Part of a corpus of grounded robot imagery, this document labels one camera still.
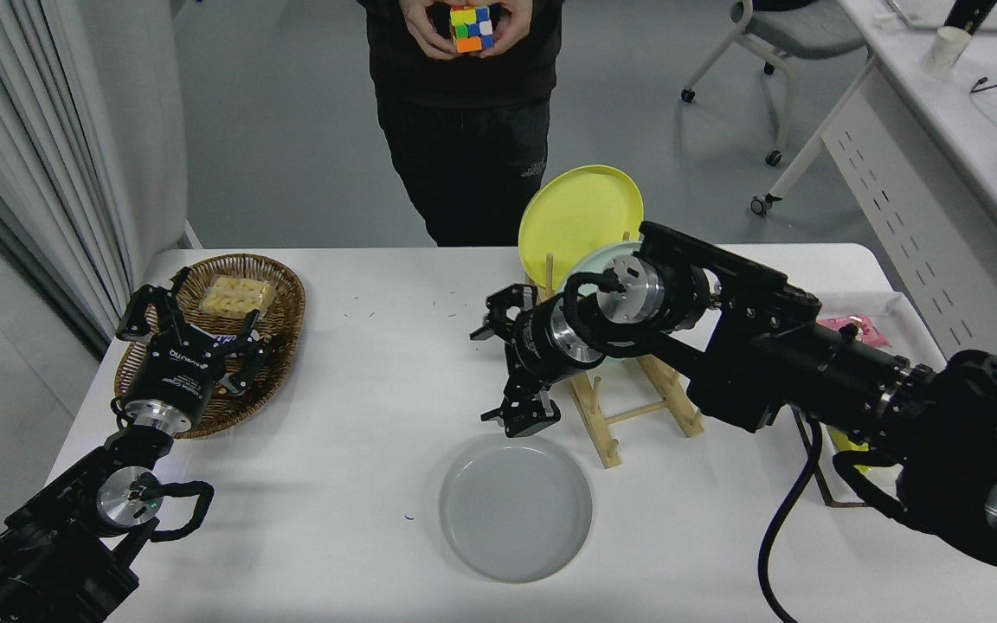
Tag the yellow snack bar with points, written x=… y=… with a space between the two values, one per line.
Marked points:
x=845 y=443

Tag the white curtain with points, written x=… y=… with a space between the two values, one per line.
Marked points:
x=14 y=130

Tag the black tall object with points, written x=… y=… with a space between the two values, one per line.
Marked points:
x=970 y=16

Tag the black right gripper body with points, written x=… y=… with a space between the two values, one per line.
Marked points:
x=537 y=346

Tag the white tray with dark base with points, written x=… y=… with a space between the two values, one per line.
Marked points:
x=905 y=307

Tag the person's left hand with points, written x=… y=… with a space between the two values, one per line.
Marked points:
x=511 y=30

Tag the person's right hand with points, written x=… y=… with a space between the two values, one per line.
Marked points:
x=429 y=30

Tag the pale green plate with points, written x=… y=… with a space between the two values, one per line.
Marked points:
x=594 y=257

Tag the colourful puzzle cube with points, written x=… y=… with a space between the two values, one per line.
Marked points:
x=474 y=28

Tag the clear pack of yellow snacks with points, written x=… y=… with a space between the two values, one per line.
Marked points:
x=239 y=296

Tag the grey plate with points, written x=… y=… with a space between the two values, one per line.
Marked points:
x=516 y=510

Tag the wooden plate rack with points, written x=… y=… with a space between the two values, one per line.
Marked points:
x=611 y=456

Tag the yellow plate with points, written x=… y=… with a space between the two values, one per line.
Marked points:
x=576 y=216

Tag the grey office chair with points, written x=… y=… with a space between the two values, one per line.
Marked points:
x=801 y=30

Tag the brown wicker basket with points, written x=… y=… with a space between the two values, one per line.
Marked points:
x=282 y=294

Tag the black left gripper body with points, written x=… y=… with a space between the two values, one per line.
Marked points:
x=174 y=376

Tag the white office desk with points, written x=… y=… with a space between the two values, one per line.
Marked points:
x=923 y=216

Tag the pink snack pack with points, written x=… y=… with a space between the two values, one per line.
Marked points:
x=862 y=327

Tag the person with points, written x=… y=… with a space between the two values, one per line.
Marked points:
x=464 y=130

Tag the blue white snack packet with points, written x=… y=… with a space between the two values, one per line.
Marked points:
x=220 y=332

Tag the white paper cup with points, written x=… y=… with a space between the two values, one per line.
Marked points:
x=948 y=48

